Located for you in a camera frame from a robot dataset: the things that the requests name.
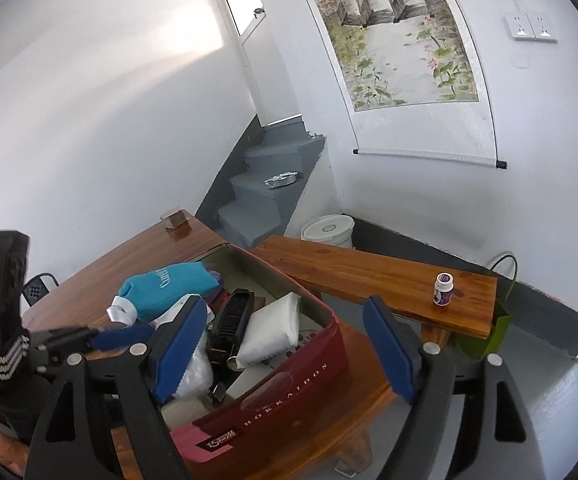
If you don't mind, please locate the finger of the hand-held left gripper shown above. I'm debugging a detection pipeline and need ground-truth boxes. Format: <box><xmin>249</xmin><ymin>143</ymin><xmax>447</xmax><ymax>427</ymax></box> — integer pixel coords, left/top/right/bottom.
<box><xmin>32</xmin><ymin>324</ymin><xmax>154</xmax><ymax>361</ymax></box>

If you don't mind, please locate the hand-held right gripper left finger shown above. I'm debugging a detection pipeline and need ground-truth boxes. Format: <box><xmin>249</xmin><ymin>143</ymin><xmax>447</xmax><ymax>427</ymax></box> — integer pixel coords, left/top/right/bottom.
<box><xmin>23</xmin><ymin>295</ymin><xmax>209</xmax><ymax>480</ymax></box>

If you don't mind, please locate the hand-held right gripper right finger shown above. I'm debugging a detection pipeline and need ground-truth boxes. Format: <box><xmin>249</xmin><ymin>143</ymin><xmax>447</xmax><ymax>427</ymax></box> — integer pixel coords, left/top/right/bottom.
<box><xmin>362</xmin><ymin>295</ymin><xmax>556</xmax><ymax>480</ymax></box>

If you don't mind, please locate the plastic-wrapped cotton ball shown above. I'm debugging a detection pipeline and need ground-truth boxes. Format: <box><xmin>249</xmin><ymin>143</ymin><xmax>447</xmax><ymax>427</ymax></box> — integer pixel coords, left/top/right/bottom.
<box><xmin>176</xmin><ymin>345</ymin><xmax>215</xmax><ymax>401</ymax></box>

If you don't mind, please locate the teal cloth pouch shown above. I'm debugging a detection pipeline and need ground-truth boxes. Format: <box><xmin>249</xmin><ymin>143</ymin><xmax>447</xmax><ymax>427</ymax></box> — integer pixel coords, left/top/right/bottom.
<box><xmin>106</xmin><ymin>262</ymin><xmax>220</xmax><ymax>326</ymax></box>

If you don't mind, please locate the white remote control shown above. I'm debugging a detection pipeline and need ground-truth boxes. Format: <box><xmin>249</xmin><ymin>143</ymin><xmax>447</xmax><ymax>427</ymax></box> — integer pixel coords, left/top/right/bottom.
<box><xmin>249</xmin><ymin>327</ymin><xmax>331</xmax><ymax>376</ymax></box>

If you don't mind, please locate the red tin box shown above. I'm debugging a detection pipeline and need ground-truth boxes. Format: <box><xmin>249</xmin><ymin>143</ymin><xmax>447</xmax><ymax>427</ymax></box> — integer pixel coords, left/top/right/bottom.
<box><xmin>161</xmin><ymin>243</ymin><xmax>346</xmax><ymax>480</ymax></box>

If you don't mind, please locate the wooden desktop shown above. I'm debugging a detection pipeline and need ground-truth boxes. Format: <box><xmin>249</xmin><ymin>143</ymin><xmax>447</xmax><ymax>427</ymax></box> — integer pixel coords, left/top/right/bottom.
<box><xmin>0</xmin><ymin>210</ymin><xmax>406</xmax><ymax>480</ymax></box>

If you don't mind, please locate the black metal chair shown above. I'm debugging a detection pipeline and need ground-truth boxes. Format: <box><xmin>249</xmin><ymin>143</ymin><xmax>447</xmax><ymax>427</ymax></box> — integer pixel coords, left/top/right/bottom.
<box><xmin>22</xmin><ymin>272</ymin><xmax>60</xmax><ymax>308</ymax></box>

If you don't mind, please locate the black ribbed brush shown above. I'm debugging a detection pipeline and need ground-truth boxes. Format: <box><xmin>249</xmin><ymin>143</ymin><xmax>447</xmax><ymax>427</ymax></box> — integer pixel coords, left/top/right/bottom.
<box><xmin>208</xmin><ymin>288</ymin><xmax>256</xmax><ymax>356</ymax></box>

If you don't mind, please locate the small white purple bottle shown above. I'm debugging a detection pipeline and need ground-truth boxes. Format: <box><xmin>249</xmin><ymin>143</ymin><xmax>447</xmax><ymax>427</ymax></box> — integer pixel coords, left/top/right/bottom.
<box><xmin>432</xmin><ymin>272</ymin><xmax>456</xmax><ymax>307</ymax></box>

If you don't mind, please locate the wooden bench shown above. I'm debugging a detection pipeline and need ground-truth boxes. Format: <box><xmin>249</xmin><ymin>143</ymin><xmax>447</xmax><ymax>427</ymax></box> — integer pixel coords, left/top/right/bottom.
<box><xmin>249</xmin><ymin>235</ymin><xmax>498</xmax><ymax>361</ymax></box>

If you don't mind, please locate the green paper bag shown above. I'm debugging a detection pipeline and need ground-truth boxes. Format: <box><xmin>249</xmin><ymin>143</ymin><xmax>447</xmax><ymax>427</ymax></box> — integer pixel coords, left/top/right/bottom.
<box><xmin>456</xmin><ymin>252</ymin><xmax>518</xmax><ymax>361</ymax></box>

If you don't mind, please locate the small wooden box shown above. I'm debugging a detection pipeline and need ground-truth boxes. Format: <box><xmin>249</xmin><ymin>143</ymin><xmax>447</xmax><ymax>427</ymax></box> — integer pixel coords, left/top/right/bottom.
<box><xmin>160</xmin><ymin>208</ymin><xmax>190</xmax><ymax>229</ymax></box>

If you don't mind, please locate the white plastic bucket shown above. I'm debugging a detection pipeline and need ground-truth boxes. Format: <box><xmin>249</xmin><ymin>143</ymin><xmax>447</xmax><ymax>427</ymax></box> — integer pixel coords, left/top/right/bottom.
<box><xmin>300</xmin><ymin>214</ymin><xmax>355</xmax><ymax>250</ymax></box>

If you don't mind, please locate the grey staircase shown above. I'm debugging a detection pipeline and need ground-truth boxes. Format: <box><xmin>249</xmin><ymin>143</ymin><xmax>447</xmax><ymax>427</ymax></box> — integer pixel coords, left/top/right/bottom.
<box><xmin>196</xmin><ymin>114</ymin><xmax>327</xmax><ymax>251</ymax></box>

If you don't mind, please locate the foil tray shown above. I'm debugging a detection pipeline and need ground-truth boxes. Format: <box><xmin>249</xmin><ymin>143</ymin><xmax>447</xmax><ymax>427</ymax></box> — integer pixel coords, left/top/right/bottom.
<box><xmin>264</xmin><ymin>171</ymin><xmax>299</xmax><ymax>189</ymax></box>

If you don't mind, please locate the hanging scroll painting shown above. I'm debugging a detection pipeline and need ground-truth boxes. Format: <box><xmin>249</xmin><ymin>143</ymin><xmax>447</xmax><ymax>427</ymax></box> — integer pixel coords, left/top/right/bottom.
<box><xmin>289</xmin><ymin>0</ymin><xmax>508</xmax><ymax>170</ymax></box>

